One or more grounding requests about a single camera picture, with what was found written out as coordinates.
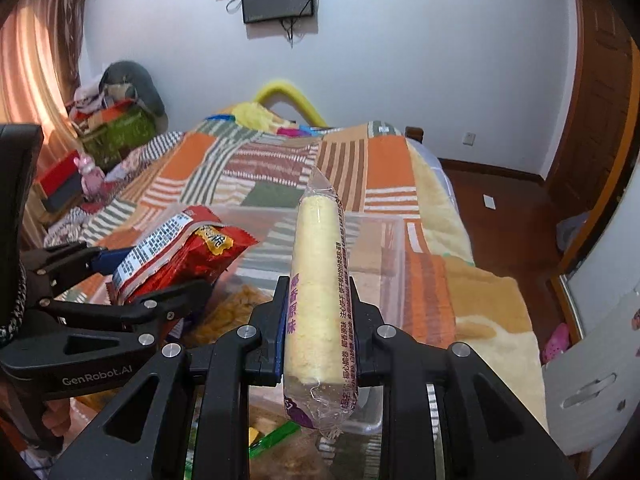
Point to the red flat box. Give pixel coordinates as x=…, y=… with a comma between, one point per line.
x=60, y=182

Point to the clear plastic storage box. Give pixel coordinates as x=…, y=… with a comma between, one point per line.
x=380, y=260

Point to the yellow foam tube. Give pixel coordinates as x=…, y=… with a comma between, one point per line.
x=295, y=92

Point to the patchwork striped blanket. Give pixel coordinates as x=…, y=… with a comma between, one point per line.
x=350, y=170

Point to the wooden door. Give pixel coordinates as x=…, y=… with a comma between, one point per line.
x=595, y=85

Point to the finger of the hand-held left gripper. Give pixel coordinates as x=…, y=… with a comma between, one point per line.
x=107, y=260
x=125, y=310

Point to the pink toy bottle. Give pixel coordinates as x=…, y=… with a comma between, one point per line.
x=90, y=177

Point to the white cabinet door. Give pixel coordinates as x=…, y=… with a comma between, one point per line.
x=615, y=250

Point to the pink slipper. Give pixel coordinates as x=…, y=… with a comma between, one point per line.
x=556, y=342

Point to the green snack packet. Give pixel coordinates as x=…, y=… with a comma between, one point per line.
x=272, y=437

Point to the red snack bag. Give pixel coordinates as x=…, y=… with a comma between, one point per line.
x=190, y=260

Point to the white wall socket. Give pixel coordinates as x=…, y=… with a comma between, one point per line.
x=468, y=139

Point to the yellow crisps bag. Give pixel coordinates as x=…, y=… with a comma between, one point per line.
x=235, y=307

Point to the orange patterned curtain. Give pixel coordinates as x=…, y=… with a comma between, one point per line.
x=35, y=50

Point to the pile of clothes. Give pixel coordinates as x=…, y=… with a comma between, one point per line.
x=92, y=100

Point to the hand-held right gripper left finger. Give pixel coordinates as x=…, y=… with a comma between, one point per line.
x=279, y=345

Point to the yellow towel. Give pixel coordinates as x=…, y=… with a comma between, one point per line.
x=260, y=117

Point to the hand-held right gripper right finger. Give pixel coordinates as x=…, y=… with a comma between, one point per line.
x=361, y=360

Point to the yellow roll snack packet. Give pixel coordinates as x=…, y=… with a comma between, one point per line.
x=315, y=285

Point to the grey bag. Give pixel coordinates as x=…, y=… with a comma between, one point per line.
x=572, y=232

